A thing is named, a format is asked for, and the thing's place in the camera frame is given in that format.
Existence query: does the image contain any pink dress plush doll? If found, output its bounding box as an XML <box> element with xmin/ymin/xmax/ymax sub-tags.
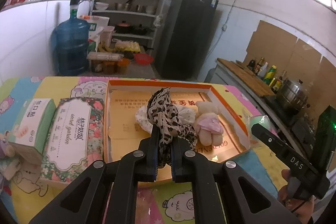
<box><xmin>194</xmin><ymin>101</ymin><xmax>224</xmax><ymax>146</ymax></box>

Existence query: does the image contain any leopard print cloth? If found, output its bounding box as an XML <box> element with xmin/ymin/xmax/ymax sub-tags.
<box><xmin>146</xmin><ymin>88</ymin><xmax>198</xmax><ymax>168</ymax></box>

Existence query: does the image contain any white floral fabric scrunchie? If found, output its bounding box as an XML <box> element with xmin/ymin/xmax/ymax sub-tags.
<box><xmin>135</xmin><ymin>104</ymin><xmax>196</xmax><ymax>134</ymax></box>

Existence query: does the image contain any green white tissue pack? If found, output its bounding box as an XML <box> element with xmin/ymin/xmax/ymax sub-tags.
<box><xmin>0</xmin><ymin>156</ymin><xmax>22</xmax><ymax>180</ymax></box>

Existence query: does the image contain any person right hand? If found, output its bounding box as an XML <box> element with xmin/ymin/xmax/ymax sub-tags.
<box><xmin>278</xmin><ymin>185</ymin><xmax>314</xmax><ymax>224</ymax></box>

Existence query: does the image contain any orange gold shallow box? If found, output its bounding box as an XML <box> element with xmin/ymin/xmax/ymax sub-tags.
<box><xmin>104</xmin><ymin>80</ymin><xmax>251</xmax><ymax>163</ymax></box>

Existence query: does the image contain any floral tissue box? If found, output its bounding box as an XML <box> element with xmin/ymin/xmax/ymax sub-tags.
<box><xmin>40</xmin><ymin>97</ymin><xmax>104</xmax><ymax>189</ymax></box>

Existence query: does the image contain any steel pot with lid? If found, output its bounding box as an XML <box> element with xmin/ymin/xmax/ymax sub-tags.
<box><xmin>276</xmin><ymin>79</ymin><xmax>310</xmax><ymax>111</ymax></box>

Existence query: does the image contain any low green table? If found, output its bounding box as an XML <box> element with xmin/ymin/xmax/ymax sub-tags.
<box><xmin>80</xmin><ymin>52</ymin><xmax>156</xmax><ymax>79</ymax></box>

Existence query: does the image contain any red plastic basket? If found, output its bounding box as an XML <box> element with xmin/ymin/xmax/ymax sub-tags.
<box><xmin>134</xmin><ymin>53</ymin><xmax>154</xmax><ymax>65</ymax></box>

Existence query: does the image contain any wooden cutting board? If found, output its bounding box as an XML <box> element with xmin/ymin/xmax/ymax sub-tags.
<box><xmin>217</xmin><ymin>58</ymin><xmax>275</xmax><ymax>98</ymax></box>

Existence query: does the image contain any egg tray with eggs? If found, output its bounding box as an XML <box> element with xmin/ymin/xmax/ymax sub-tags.
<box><xmin>114</xmin><ymin>40</ymin><xmax>141</xmax><ymax>53</ymax></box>

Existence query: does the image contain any green yellow bottle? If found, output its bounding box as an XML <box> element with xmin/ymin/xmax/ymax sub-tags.
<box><xmin>263</xmin><ymin>65</ymin><xmax>277</xmax><ymax>85</ymax></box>

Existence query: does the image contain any black refrigerator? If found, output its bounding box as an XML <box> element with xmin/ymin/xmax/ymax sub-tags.
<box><xmin>155</xmin><ymin>0</ymin><xmax>218</xmax><ymax>80</ymax></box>

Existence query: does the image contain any colourful cartoon table cloth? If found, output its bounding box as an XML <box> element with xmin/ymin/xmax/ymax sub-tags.
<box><xmin>1</xmin><ymin>77</ymin><xmax>288</xmax><ymax>223</ymax></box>

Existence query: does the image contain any blue water jug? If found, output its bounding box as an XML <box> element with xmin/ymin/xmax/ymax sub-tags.
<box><xmin>52</xmin><ymin>0</ymin><xmax>90</xmax><ymax>76</ymax></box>

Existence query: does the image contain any white rice bag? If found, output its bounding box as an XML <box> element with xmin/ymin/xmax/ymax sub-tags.
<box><xmin>79</xmin><ymin>15</ymin><xmax>109</xmax><ymax>52</ymax></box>

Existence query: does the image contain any brown cardboard wall sheet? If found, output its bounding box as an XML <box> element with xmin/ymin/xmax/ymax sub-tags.
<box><xmin>244</xmin><ymin>20</ymin><xmax>336</xmax><ymax>122</ymax></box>

